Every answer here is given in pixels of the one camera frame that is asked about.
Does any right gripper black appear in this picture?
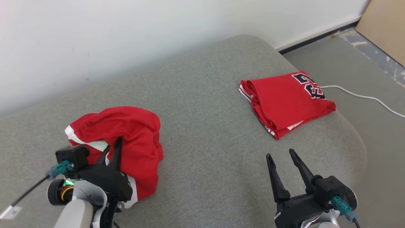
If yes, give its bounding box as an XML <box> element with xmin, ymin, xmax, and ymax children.
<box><xmin>266</xmin><ymin>149</ymin><xmax>333</xmax><ymax>228</ymax></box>

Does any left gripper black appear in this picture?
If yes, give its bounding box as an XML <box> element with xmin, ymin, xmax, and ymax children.
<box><xmin>68</xmin><ymin>137</ymin><xmax>133</xmax><ymax>202</ymax></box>

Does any red jersey with striped trim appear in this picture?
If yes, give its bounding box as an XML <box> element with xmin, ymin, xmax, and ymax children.
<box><xmin>239</xmin><ymin>70</ymin><xmax>336</xmax><ymax>140</ymax></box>

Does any brown cardboard sheet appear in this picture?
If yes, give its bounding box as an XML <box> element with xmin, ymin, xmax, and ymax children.
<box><xmin>355</xmin><ymin>0</ymin><xmax>405</xmax><ymax>67</ymax></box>

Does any white floor cable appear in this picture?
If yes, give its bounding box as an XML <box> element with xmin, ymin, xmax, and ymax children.
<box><xmin>320</xmin><ymin>85</ymin><xmax>405</xmax><ymax>118</ymax></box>

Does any wall baseboard strip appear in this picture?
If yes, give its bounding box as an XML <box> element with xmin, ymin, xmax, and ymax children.
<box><xmin>278</xmin><ymin>20</ymin><xmax>360</xmax><ymax>55</ymax></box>

